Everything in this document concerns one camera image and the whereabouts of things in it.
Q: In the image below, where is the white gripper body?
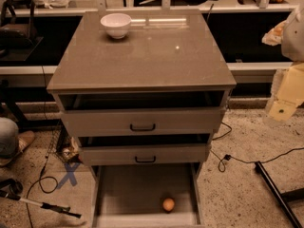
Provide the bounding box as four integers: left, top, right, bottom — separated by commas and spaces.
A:
265, 62, 304, 122

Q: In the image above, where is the orange fruit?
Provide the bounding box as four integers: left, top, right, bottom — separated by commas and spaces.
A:
162, 198, 175, 212

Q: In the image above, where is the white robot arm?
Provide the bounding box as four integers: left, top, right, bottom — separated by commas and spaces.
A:
262, 6, 304, 122

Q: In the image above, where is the middle grey drawer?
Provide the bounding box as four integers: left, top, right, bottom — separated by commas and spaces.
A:
80, 134, 210, 166

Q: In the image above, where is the grey drawer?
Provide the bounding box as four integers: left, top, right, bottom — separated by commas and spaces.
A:
80, 134, 210, 166
60, 91, 225, 137
92, 163, 205, 228

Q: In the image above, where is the top grey drawer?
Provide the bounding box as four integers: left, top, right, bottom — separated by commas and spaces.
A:
60, 91, 225, 137

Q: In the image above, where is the grey drawer cabinet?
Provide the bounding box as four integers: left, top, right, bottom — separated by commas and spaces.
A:
47, 10, 236, 215

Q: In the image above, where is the bottom grey drawer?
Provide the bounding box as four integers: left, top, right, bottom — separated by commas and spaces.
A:
92, 163, 205, 228

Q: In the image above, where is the black metal stand leg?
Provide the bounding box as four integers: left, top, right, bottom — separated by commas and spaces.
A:
255, 161, 304, 228

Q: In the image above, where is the white ceramic bowl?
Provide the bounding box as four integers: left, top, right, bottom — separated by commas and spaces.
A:
101, 13, 131, 39

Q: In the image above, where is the blue tape cross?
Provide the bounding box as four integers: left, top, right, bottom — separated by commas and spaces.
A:
57, 162, 80, 189

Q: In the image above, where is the tan shoe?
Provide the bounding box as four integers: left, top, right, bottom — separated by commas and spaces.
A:
0, 131, 35, 167

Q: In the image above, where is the black chair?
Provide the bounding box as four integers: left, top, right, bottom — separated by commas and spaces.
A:
0, 0, 42, 62

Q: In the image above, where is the person knee in jeans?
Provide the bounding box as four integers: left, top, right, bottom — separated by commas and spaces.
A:
0, 117, 19, 159

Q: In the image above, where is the grabber stick tool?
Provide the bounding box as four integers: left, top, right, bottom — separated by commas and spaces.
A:
0, 179, 82, 219

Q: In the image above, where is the black floor cable right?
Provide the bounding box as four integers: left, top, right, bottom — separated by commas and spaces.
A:
210, 121, 304, 173

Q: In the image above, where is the black floor cable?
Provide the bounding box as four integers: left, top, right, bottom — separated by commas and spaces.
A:
210, 121, 304, 173
25, 65, 65, 228

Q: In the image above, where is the wire basket with clutter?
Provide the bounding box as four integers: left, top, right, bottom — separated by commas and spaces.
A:
47, 125, 80, 163

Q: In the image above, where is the black floor cable left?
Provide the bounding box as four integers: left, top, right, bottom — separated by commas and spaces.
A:
25, 65, 65, 228

